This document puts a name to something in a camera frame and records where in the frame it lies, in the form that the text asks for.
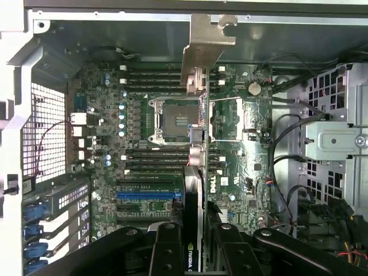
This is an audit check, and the black RAM slot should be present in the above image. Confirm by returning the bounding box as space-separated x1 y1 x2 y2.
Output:
119 65 227 74
126 72 227 80
126 148 228 156
126 85 227 93
123 168 228 177
120 155 228 163
126 162 228 170
119 78 227 87

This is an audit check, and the perforated metal slot cover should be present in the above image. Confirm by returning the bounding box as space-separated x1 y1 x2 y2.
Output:
43 208 90 240
43 181 90 222

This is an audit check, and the green motherboard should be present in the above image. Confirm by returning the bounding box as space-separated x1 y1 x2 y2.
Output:
67 62 274 243

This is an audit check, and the blue card retention clip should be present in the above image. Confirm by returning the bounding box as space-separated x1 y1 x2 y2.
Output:
24 241 49 258
24 223 48 239
24 260 47 275
22 201 48 219

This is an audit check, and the CPU socket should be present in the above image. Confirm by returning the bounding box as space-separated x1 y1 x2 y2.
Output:
147 96 202 144

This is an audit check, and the metal socket cover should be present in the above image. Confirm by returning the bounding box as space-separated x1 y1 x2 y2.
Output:
207 97 251 142

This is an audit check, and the silver coin battery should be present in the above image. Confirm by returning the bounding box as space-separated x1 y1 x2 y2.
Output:
247 80 262 97

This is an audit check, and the perforated metal drive cage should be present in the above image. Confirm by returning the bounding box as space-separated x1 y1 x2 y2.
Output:
298 62 368 216

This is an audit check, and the black open PC case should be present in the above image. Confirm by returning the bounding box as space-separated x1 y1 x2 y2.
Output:
0 0 368 276

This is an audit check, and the black power cable bundle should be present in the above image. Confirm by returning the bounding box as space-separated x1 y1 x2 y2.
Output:
297 198 368 276

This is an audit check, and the metal disk bay bracket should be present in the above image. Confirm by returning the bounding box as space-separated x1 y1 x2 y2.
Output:
305 122 368 160

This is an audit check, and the red and black wire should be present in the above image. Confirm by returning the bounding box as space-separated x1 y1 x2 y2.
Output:
34 120 76 177

